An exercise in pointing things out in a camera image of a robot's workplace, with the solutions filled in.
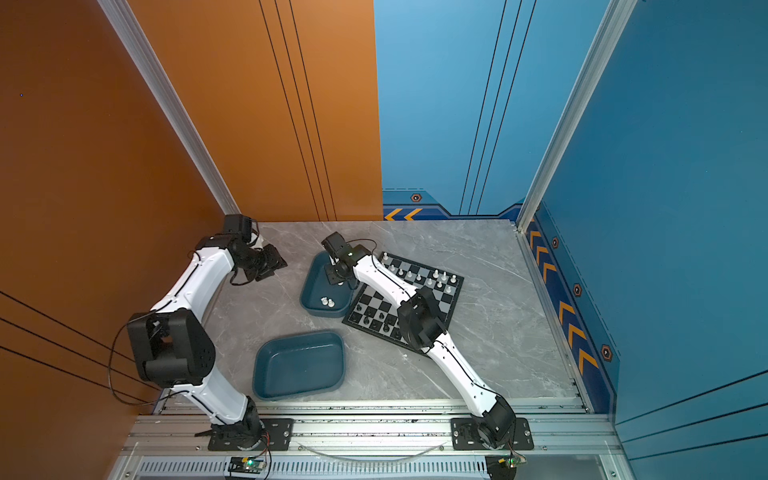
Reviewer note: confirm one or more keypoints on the green circuit board right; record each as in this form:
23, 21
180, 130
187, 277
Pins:
503, 467

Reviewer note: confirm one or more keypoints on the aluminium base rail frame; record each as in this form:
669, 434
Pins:
377, 439

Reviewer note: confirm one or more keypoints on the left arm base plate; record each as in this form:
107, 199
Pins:
273, 434

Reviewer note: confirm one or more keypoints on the green circuit board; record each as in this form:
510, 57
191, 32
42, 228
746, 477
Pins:
249, 467
503, 467

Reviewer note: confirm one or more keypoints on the aluminium corner post left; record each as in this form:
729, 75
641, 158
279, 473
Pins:
133, 38

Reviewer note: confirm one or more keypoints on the aluminium corner post right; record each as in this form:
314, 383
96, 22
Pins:
609, 32

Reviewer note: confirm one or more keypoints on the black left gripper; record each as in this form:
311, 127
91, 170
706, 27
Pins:
274, 262

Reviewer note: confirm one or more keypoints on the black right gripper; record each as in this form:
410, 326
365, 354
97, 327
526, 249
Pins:
332, 278

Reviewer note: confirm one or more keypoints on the aluminium corner post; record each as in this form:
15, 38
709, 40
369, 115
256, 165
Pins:
609, 32
133, 38

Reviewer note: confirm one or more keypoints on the black and silver chessboard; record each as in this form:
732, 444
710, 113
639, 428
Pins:
369, 297

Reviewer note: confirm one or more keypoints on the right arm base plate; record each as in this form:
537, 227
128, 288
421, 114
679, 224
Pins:
465, 435

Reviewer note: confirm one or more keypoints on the teal tray with black pieces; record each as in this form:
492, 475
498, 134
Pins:
297, 365

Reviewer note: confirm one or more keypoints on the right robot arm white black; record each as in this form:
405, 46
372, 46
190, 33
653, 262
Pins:
417, 295

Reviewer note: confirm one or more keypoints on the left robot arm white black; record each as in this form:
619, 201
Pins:
171, 347

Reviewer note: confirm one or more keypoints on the green circuit board left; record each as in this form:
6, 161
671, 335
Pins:
249, 467

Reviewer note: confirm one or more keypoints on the teal tray with white pieces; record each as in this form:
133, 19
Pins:
316, 286

